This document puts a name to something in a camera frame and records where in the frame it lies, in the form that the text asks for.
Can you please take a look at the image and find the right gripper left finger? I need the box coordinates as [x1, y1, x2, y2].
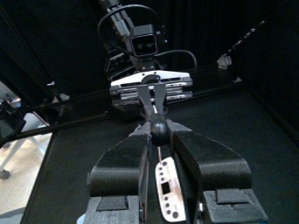
[86, 122, 152, 224]

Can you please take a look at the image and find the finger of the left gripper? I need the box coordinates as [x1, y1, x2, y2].
[154, 82, 170, 117]
[135, 83, 155, 123]

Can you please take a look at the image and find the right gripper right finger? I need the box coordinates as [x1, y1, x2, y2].
[167, 118, 271, 224]

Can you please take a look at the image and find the white flat toy with holes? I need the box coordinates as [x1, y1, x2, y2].
[154, 156, 188, 223]

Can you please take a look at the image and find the white tag on cloth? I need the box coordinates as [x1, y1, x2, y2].
[216, 54, 234, 69]

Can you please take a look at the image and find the grey chair leg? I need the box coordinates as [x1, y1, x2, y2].
[0, 136, 52, 179]

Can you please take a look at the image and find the black frame bar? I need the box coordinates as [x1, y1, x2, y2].
[15, 65, 245, 141]

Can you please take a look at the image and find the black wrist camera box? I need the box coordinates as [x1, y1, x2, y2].
[128, 24, 160, 58]

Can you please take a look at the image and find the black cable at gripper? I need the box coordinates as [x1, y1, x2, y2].
[154, 48, 199, 72]

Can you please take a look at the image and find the black cable loop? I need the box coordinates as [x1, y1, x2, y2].
[96, 3, 162, 45]

